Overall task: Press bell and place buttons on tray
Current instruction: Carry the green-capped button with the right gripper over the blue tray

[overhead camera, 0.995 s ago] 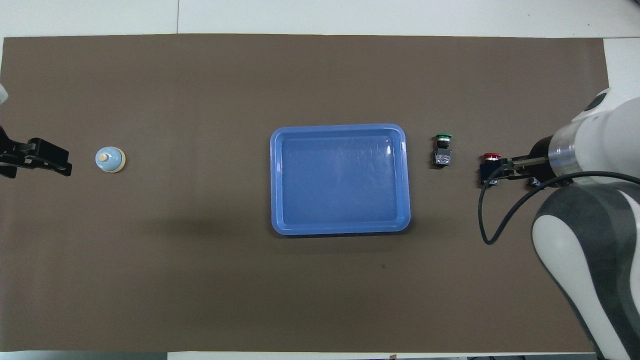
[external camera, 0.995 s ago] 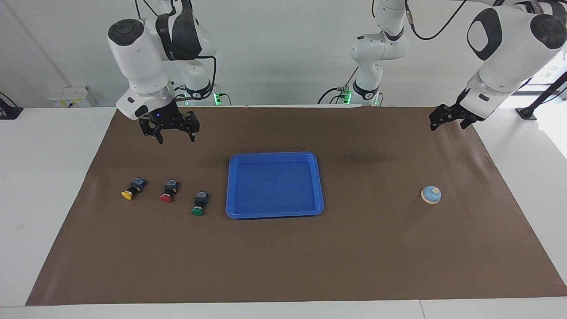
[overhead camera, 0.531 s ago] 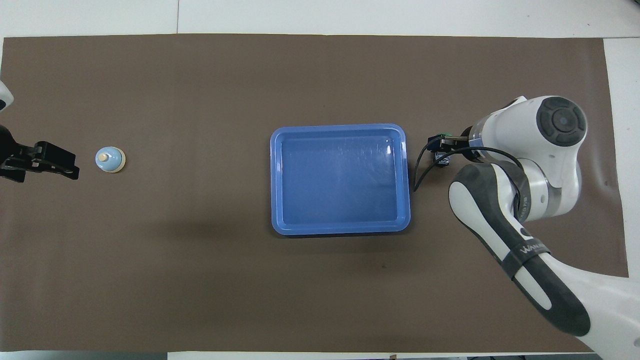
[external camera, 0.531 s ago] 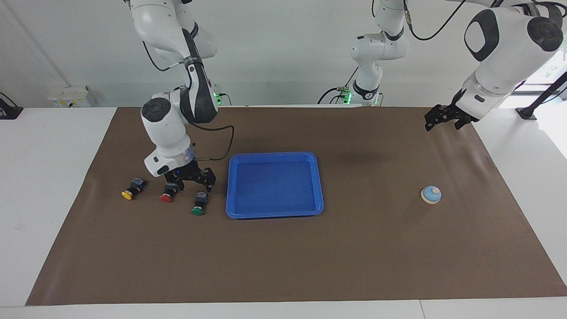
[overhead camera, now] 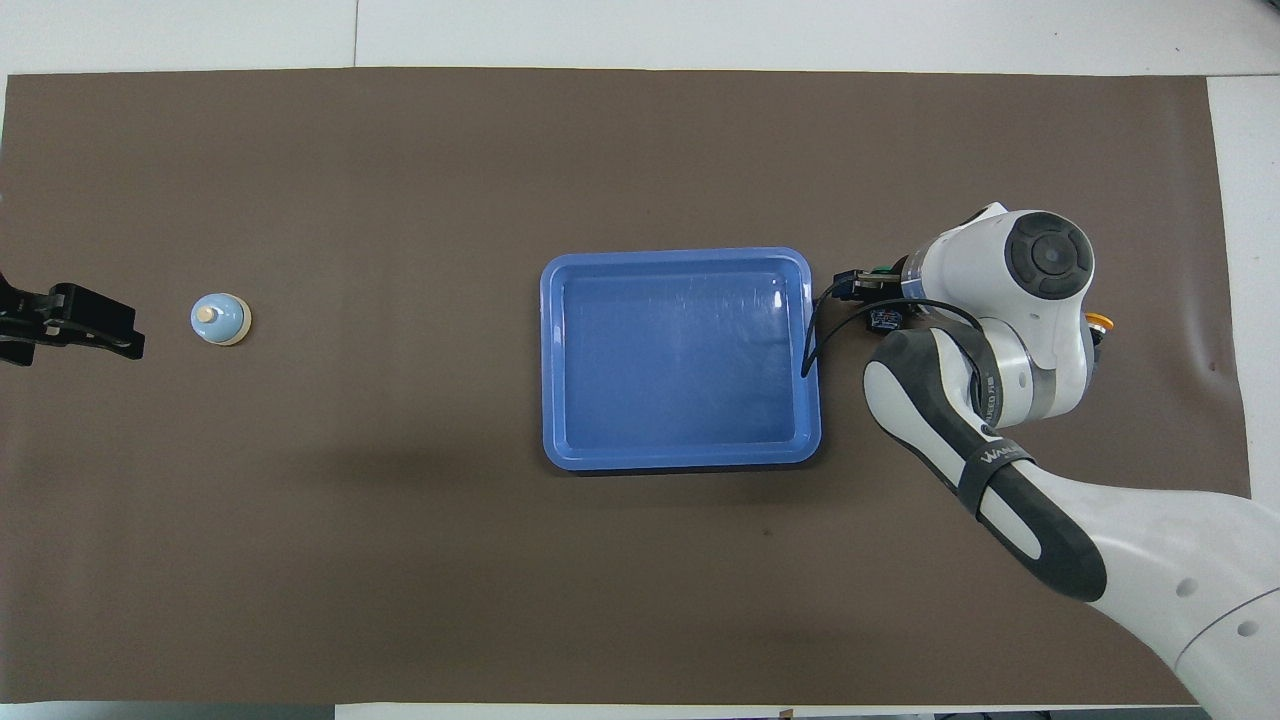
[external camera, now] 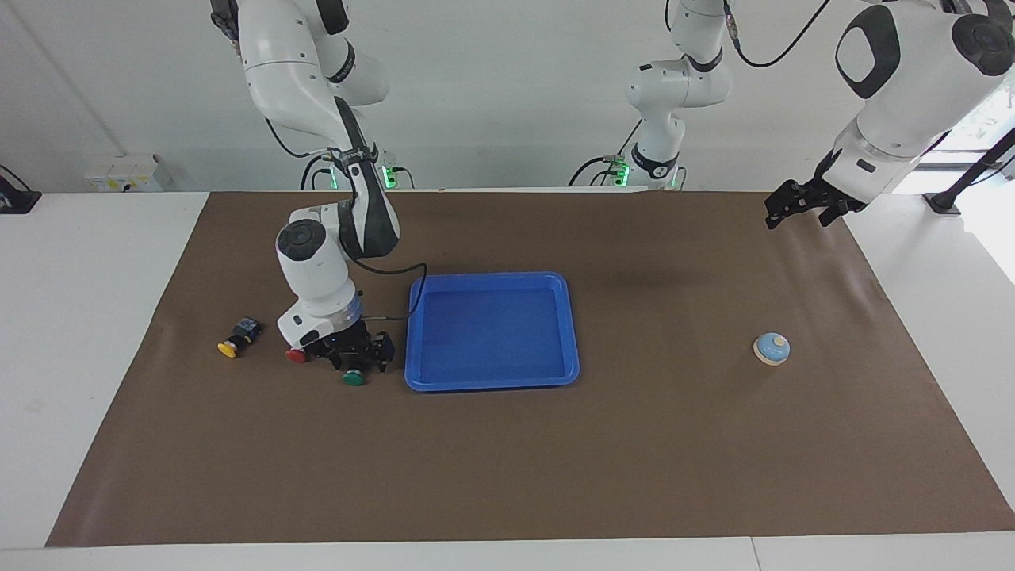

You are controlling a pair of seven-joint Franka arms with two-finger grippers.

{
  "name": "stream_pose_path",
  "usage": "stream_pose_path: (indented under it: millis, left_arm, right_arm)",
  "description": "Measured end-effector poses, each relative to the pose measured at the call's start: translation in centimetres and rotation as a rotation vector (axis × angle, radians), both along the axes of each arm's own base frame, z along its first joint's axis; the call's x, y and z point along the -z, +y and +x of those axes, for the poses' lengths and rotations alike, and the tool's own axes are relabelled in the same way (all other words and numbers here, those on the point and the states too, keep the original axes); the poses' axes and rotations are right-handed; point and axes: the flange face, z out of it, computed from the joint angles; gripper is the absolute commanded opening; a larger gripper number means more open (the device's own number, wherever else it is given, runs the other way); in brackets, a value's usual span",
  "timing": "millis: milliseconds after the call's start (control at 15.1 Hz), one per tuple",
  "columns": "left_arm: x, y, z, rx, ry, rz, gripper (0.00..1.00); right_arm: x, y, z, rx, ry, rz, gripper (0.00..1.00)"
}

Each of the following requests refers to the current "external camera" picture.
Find black left base cables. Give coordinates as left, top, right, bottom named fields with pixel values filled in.
left=567, top=119, right=645, bottom=189

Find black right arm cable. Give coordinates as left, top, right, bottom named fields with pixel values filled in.
left=264, top=117, right=430, bottom=323

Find black desk device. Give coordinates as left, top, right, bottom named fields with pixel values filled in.
left=0, top=163, right=43, bottom=216

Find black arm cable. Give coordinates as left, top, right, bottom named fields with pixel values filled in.
left=264, top=117, right=430, bottom=323
left=665, top=0, right=831, bottom=69

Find blue plastic tray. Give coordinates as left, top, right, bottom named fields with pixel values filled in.
left=404, top=271, right=580, bottom=393

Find black stand leg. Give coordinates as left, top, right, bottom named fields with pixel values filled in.
left=923, top=127, right=1015, bottom=217

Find white wall socket box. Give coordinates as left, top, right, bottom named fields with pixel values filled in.
left=83, top=154, right=165, bottom=194

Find yellow push button switch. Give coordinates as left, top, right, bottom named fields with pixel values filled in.
left=217, top=317, right=263, bottom=359

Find light blue desk bell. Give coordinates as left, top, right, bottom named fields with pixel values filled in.
left=753, top=332, right=791, bottom=367

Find black right base cables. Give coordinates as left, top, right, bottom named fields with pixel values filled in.
left=299, top=152, right=416, bottom=192

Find black base cables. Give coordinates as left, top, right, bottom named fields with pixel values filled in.
left=299, top=152, right=416, bottom=192
left=567, top=119, right=645, bottom=189

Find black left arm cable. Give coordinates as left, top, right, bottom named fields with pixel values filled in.
left=665, top=0, right=831, bottom=69

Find brown table mat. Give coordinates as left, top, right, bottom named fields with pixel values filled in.
left=45, top=190, right=1015, bottom=548

